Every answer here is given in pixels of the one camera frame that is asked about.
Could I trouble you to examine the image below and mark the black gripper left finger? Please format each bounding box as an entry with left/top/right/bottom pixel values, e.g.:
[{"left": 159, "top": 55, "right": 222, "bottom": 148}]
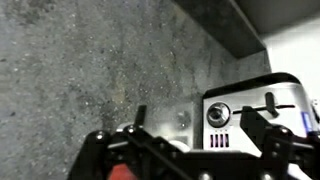
[{"left": 66, "top": 104, "right": 162, "bottom": 180}]

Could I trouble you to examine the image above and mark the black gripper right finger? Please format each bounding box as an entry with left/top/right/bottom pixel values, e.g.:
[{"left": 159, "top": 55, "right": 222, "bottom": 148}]
[{"left": 239, "top": 105, "right": 320, "bottom": 180}]

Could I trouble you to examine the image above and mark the silver black toaster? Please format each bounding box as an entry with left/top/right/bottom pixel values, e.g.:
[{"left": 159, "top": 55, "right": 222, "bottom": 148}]
[{"left": 201, "top": 71, "right": 320, "bottom": 158}]

